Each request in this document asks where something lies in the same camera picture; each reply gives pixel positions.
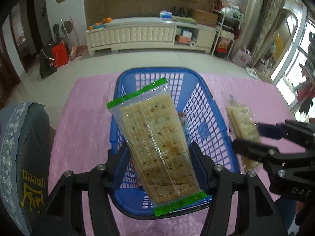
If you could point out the broom and dustpan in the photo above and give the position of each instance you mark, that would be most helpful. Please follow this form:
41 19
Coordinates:
76 49

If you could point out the pink quilted table cover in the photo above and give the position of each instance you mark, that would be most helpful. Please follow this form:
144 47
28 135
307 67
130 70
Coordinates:
82 137

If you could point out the black bag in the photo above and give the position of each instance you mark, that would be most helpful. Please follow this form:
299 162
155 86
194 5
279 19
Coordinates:
47 59

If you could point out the cardboard box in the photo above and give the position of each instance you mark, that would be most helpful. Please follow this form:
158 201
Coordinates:
204 17

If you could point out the blue plastic basket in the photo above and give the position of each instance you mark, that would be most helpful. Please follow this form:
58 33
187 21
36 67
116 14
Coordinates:
207 128

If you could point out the grey queen pillow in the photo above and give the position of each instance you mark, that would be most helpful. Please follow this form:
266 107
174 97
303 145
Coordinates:
25 161

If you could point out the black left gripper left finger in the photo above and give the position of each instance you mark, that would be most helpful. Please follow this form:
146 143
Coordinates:
63 212

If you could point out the standing air conditioner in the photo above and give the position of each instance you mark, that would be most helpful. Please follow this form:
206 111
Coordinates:
251 10

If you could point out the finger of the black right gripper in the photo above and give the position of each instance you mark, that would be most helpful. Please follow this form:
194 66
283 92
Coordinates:
299 133
290 174

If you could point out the oranges on cabinet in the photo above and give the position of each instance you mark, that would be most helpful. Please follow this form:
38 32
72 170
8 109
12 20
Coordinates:
101 24

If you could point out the white slippers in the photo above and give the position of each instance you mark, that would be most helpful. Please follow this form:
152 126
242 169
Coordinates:
251 72

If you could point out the white metal shelf rack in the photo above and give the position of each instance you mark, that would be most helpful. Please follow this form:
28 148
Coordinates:
228 25

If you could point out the cream tv cabinet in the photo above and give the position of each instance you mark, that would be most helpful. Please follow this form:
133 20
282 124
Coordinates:
150 33

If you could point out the red bag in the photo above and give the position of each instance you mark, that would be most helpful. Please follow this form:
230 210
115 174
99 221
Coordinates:
60 55

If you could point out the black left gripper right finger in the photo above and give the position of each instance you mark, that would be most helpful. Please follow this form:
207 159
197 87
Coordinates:
256 213

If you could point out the blue tissue pack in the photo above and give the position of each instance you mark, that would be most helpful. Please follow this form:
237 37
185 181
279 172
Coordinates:
165 15

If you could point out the pink white shopping bag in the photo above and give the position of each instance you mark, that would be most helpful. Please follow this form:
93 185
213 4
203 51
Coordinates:
242 57

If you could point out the green folded cloth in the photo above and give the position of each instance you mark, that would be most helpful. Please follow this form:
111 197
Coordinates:
184 20

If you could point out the green-edged cracker pack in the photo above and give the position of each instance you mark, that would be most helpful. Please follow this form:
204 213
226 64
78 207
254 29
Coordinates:
150 125

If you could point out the patterned curtain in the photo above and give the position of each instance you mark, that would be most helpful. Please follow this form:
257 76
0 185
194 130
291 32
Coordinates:
271 9

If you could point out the clear cracker pack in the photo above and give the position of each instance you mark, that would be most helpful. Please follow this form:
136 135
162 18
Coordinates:
243 126

